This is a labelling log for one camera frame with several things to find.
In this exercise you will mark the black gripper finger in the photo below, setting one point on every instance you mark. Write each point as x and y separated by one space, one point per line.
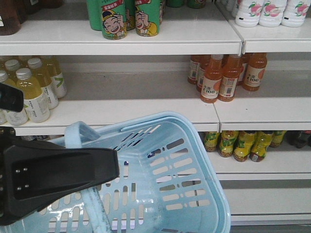
37 173

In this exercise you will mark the light blue plastic basket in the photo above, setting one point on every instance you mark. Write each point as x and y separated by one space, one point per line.
166 183

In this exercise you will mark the pale yellow drink bottle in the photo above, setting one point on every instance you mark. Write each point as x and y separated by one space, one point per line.
14 118
35 103

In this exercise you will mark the green cartoon drink can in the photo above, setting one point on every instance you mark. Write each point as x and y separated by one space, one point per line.
147 16
113 19

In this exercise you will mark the yellow lemon tea bottle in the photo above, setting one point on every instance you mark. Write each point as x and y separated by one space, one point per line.
259 148
244 143
227 141
211 141

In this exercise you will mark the orange juice bottle front left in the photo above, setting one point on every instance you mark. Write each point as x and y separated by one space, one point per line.
212 79

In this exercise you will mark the orange juice bottle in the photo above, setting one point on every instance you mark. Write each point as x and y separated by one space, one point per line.
255 71
231 73
212 79

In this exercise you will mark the orange juice bottle front right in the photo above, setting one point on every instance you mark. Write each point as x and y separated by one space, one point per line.
231 73

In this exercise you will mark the white metal shelf unit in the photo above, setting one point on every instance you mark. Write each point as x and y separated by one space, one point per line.
110 81

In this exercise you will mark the orange juice bottle rightmost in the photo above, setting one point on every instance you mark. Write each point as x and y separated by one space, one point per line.
255 71

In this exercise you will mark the cola bottle red label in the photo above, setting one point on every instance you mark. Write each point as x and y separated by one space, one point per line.
301 138

